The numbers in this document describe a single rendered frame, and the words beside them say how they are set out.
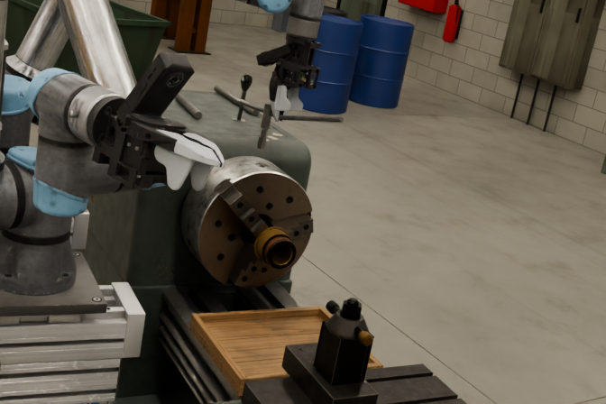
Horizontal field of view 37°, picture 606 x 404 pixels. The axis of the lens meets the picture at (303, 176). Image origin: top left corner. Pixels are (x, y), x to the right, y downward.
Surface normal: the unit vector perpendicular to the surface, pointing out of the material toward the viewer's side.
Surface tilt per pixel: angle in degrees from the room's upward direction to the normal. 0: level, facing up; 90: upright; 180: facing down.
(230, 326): 0
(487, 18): 90
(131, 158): 82
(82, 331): 90
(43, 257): 72
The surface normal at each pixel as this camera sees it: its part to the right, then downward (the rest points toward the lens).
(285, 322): 0.18, -0.94
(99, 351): 0.40, 0.33
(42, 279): 0.47, 0.04
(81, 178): 0.70, 0.33
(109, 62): 0.27, -0.32
